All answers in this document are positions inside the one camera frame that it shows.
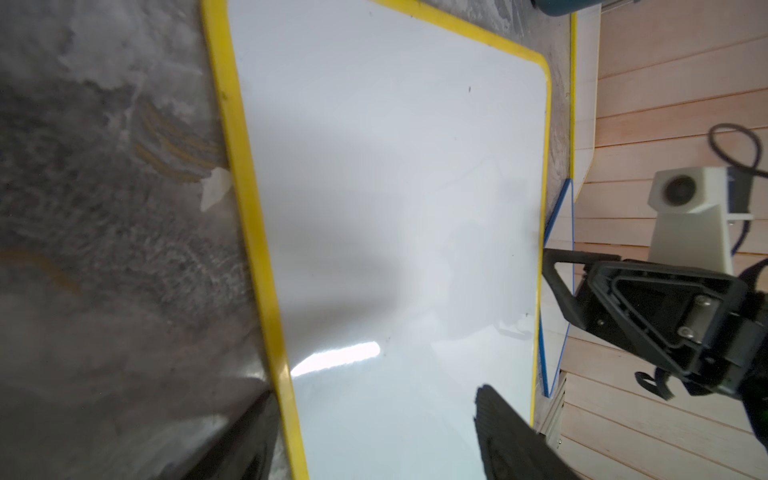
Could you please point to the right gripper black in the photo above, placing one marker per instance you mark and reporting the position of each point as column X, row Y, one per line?
column 704, row 328

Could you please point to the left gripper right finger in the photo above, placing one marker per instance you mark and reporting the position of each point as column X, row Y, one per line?
column 509, row 448

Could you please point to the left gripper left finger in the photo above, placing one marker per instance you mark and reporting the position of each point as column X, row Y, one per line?
column 246, row 450

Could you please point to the yellow whiteboard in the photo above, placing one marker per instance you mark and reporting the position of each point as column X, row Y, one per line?
column 390, row 167
column 585, row 41

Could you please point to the teal plastic storage box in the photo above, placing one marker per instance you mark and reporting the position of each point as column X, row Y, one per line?
column 557, row 8

